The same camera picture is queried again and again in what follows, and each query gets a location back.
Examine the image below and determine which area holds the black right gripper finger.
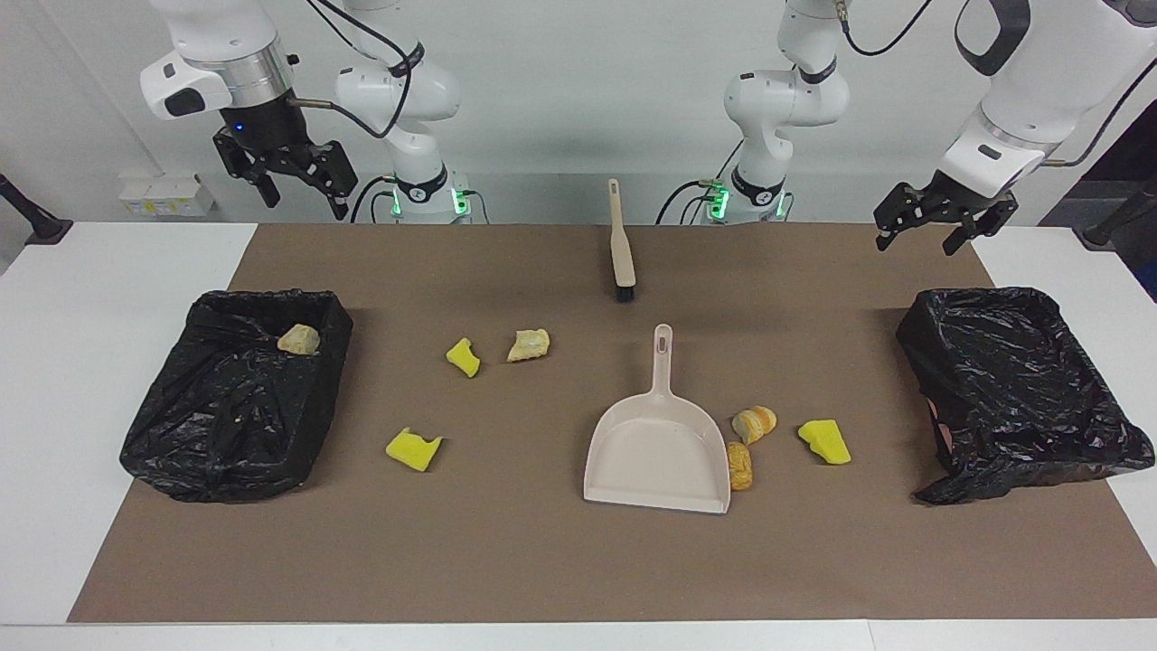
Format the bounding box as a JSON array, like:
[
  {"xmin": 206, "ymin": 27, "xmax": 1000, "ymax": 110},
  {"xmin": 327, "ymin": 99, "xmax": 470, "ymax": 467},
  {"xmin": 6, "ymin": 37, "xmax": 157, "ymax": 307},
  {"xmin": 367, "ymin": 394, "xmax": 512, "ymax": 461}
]
[
  {"xmin": 213, "ymin": 131, "xmax": 281, "ymax": 209},
  {"xmin": 303, "ymin": 140, "xmax": 358, "ymax": 222}
]

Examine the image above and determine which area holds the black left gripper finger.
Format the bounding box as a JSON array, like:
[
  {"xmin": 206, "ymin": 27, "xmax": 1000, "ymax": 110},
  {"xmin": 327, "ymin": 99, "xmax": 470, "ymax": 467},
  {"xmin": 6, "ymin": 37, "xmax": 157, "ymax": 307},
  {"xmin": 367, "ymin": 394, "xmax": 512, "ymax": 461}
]
[
  {"xmin": 943, "ymin": 194, "xmax": 1019, "ymax": 256},
  {"xmin": 874, "ymin": 184, "xmax": 932, "ymax": 252}
]

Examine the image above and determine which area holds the small yellow sponge wedge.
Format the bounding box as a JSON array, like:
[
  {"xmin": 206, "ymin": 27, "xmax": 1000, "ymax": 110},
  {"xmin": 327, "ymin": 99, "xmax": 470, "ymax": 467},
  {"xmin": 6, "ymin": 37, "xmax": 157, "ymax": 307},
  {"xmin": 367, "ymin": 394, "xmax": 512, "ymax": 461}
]
[{"xmin": 446, "ymin": 337, "xmax": 482, "ymax": 379}]

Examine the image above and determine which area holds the blocky yellow sponge piece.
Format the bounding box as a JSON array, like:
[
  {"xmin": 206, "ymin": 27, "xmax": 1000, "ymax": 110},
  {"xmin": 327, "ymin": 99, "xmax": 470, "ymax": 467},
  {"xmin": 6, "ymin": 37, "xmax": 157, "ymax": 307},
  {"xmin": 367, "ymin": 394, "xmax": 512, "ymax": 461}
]
[{"xmin": 797, "ymin": 419, "xmax": 852, "ymax": 466}]

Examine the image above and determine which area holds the striped orange bread roll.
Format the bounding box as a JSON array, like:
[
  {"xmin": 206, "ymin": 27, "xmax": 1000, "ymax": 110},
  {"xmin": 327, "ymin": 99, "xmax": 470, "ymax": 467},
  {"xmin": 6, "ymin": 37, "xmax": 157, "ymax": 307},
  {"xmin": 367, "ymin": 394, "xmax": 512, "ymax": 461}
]
[{"xmin": 731, "ymin": 406, "xmax": 778, "ymax": 446}]

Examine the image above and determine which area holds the beige brush with black bristles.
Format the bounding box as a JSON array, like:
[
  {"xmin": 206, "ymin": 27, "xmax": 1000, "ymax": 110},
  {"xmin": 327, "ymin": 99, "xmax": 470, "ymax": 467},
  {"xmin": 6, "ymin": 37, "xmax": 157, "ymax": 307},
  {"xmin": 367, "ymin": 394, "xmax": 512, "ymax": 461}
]
[{"xmin": 607, "ymin": 178, "xmax": 637, "ymax": 303}]

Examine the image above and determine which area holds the arched yellow sponge piece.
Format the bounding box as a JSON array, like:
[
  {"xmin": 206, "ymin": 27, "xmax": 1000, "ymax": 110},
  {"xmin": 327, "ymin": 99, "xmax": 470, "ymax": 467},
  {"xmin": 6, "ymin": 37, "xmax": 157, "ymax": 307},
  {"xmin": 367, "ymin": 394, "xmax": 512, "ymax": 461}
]
[{"xmin": 385, "ymin": 427, "xmax": 444, "ymax": 473}]

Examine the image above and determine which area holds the beige plastic dustpan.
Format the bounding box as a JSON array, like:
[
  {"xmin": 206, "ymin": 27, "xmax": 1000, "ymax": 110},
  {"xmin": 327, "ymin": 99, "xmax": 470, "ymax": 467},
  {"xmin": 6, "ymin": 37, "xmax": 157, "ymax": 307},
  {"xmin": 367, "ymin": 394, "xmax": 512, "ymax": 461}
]
[{"xmin": 583, "ymin": 324, "xmax": 731, "ymax": 515}]

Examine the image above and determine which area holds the pink bin with black bag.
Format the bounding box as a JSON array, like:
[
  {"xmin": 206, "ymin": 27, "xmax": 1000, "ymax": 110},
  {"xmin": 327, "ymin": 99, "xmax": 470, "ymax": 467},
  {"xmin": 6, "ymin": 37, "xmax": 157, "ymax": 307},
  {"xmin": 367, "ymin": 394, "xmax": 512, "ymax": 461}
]
[{"xmin": 895, "ymin": 287, "xmax": 1156, "ymax": 505}]

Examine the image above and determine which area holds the white box on table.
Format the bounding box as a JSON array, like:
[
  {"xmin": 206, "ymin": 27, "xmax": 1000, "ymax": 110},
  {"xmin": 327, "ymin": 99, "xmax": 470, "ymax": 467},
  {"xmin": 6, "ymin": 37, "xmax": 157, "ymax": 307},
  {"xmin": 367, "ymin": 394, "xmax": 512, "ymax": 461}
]
[{"xmin": 118, "ymin": 172, "xmax": 216, "ymax": 218}]

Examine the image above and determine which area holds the brown paper table mat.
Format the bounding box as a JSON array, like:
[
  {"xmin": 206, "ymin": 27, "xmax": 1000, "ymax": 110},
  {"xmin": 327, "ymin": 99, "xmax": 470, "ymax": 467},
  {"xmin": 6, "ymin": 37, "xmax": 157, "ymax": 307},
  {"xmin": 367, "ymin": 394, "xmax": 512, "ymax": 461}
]
[{"xmin": 68, "ymin": 223, "xmax": 1157, "ymax": 625}]

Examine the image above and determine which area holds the black base cable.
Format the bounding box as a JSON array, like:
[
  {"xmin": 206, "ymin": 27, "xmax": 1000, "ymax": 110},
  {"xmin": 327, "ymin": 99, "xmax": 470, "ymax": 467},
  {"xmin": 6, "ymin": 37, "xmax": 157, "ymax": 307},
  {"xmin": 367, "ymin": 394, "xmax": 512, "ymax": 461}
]
[
  {"xmin": 655, "ymin": 178, "xmax": 724, "ymax": 225},
  {"xmin": 350, "ymin": 175, "xmax": 399, "ymax": 224}
]

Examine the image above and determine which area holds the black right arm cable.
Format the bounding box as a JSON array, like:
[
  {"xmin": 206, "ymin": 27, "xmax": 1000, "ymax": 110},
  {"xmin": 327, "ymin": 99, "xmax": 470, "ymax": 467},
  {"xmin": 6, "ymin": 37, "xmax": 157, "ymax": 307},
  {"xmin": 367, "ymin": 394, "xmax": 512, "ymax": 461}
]
[{"xmin": 287, "ymin": 0, "xmax": 426, "ymax": 141}]

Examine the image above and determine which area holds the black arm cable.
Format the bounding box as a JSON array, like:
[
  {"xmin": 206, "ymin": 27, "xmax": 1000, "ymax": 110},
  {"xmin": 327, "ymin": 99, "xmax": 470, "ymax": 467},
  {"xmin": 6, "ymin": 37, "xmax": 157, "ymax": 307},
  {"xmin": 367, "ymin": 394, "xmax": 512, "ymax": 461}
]
[
  {"xmin": 836, "ymin": 0, "xmax": 1157, "ymax": 169},
  {"xmin": 287, "ymin": 0, "xmax": 426, "ymax": 141}
]

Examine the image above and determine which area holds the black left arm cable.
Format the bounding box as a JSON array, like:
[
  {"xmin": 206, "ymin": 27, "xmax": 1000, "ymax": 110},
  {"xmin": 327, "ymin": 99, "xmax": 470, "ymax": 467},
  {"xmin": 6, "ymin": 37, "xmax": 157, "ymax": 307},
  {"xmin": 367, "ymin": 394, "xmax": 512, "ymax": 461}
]
[{"xmin": 836, "ymin": 0, "xmax": 1157, "ymax": 169}]

